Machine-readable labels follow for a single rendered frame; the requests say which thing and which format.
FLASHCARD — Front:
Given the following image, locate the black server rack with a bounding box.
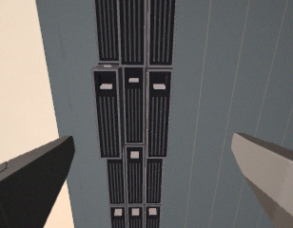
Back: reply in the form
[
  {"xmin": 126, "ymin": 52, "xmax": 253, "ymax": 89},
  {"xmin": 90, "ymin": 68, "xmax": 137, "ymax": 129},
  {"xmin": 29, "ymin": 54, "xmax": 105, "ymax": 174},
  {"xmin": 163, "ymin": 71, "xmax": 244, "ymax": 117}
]
[{"xmin": 35, "ymin": 0, "xmax": 293, "ymax": 228}]

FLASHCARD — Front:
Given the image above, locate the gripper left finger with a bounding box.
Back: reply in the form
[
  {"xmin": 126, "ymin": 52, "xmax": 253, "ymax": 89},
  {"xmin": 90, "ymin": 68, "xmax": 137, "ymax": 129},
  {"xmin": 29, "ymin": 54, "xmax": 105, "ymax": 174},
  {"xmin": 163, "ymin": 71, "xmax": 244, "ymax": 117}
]
[{"xmin": 0, "ymin": 136, "xmax": 75, "ymax": 228}]

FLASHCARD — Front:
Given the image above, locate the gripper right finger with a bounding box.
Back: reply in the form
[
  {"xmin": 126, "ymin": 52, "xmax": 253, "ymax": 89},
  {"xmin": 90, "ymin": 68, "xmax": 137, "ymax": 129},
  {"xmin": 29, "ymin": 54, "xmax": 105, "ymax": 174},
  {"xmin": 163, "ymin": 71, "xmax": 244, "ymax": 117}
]
[{"xmin": 231, "ymin": 133, "xmax": 293, "ymax": 228}]

